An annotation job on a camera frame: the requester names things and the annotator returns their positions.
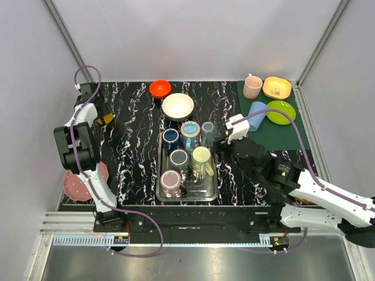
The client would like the yellow mug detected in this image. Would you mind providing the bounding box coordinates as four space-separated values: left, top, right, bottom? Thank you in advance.
96 113 115 125

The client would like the grey blue faceted mug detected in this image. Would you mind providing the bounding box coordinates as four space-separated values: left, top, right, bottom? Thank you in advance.
200 121 219 148

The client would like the light green mug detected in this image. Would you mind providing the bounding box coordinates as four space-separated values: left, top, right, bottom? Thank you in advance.
192 146 214 176

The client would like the blue butterfly mug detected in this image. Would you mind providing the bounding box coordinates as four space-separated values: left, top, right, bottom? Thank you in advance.
180 121 200 154

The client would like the dark green mug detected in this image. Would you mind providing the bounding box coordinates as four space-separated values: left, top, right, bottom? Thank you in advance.
168 149 193 177

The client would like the dark blue mug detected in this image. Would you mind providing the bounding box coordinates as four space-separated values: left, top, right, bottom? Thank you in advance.
162 128 182 155

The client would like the mauve grey mug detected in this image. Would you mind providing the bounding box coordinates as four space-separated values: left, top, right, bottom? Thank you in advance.
160 170 188 198

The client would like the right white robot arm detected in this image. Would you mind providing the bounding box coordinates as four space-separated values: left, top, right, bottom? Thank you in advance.
214 138 374 248

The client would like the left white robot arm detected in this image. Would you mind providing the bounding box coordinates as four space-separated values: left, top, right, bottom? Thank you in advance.
53 83 127 232

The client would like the dark green mat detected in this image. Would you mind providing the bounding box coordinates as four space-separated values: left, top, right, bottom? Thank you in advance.
237 81 309 150

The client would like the light blue plastic cup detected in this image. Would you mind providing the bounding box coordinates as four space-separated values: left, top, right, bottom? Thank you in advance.
247 101 268 132

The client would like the silver metal tray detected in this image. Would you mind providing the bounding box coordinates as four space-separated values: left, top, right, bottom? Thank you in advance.
156 133 218 202

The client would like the lime green plate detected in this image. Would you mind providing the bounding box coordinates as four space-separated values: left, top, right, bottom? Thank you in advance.
265 100 296 125

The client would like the brown plate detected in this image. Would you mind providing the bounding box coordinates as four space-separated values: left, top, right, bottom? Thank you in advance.
295 197 313 205

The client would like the pink cup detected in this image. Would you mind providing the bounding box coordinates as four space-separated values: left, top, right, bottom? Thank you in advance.
243 73 263 100

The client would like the orange bowl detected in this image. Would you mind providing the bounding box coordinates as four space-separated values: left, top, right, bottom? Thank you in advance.
149 80 172 98

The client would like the yellow square bowl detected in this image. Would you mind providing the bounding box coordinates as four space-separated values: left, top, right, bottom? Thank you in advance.
262 76 292 100

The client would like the white green bowl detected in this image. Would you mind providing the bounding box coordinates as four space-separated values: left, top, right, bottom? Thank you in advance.
162 93 195 122

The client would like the pink dotted plate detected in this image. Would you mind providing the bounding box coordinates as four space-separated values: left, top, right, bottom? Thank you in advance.
63 162 111 201

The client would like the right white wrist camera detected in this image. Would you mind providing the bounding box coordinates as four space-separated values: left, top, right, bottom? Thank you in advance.
225 114 250 145

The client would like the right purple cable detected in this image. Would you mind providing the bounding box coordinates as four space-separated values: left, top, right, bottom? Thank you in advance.
231 108 375 255

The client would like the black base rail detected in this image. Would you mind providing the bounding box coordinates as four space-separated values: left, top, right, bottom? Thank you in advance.
93 205 287 245

